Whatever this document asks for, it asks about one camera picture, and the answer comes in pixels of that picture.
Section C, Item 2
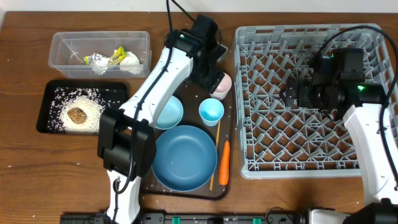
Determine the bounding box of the dark blue plate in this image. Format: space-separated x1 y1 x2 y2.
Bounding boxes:
152 125 218 192

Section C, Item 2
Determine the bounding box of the black tray bin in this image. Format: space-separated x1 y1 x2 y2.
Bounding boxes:
36 80 128 134

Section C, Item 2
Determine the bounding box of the pile of white rice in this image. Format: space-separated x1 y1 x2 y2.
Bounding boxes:
45 87 126 135

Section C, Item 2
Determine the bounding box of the brown food scrap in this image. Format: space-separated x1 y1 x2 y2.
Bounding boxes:
67 108 87 124

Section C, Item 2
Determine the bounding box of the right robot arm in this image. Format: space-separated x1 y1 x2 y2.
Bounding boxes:
279 80 397 223

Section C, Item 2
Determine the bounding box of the clear plastic bin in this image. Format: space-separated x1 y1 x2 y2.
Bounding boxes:
49 31 152 78

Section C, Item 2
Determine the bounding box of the brown serving tray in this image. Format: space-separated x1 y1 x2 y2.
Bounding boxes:
141 83 235 200

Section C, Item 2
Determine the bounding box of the light blue bowl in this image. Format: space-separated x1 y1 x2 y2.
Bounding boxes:
155 96 183 130

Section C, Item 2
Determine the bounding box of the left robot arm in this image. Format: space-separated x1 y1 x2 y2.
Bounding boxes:
97 28 225 223

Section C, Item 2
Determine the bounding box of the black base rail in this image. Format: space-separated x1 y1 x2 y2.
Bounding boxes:
60 212 373 224

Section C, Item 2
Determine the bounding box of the white tissue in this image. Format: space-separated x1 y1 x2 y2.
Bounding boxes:
119 52 142 74

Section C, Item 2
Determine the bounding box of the orange carrot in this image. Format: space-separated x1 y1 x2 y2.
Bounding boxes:
218 140 231 185

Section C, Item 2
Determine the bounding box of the yellow green snack wrapper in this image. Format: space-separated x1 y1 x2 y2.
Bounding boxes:
83 46 127 75

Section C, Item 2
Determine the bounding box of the pink cup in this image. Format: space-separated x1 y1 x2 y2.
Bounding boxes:
210 73 232 100

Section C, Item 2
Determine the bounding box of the light blue cup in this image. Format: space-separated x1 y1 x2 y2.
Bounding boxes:
198 98 224 126

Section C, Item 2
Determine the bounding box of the grey dishwasher rack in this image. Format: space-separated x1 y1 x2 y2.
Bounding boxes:
233 24 395 179

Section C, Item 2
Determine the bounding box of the right wooden chopstick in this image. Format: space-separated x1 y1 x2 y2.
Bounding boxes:
209 121 221 191

